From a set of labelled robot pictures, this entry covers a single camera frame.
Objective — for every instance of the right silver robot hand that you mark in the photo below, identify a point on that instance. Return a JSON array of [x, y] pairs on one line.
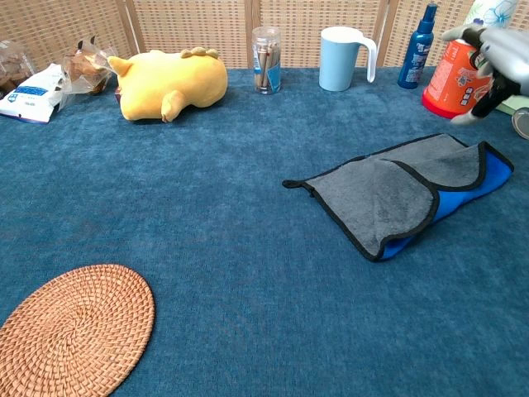
[[508, 58]]

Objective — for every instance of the grey and blue cloth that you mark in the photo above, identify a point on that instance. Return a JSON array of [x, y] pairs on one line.
[[372, 198]]

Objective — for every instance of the light green plastic tray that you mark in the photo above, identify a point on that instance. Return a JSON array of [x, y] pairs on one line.
[[516, 103]]

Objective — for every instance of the paper cup blue flowers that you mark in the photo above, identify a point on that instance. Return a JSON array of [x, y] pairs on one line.
[[492, 12]]

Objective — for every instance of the red instant noodle cup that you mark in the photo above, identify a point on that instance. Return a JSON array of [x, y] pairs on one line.
[[446, 82]]

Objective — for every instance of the blue spray bottle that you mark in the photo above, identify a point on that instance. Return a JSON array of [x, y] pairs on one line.
[[417, 54]]

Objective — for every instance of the clear jar with sticks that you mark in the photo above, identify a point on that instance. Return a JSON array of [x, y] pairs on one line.
[[267, 62]]

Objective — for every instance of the woven bamboo folding screen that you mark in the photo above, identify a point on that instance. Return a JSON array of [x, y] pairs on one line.
[[198, 29]]

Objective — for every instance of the yellow plush toy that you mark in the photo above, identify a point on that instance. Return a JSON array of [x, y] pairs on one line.
[[173, 80]]

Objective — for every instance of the blue carpet table cover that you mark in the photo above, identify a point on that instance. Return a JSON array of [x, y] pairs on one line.
[[206, 207]]

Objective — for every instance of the clear bag of pastries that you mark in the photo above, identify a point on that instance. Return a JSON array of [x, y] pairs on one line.
[[84, 70]]

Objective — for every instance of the white and blue snack packet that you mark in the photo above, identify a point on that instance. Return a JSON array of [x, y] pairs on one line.
[[31, 97]]

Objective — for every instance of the clear plastic cookie box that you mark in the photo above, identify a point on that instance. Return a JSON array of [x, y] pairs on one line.
[[12, 68]]

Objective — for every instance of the round woven rattan coaster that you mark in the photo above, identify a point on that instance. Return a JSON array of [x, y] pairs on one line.
[[70, 335]]

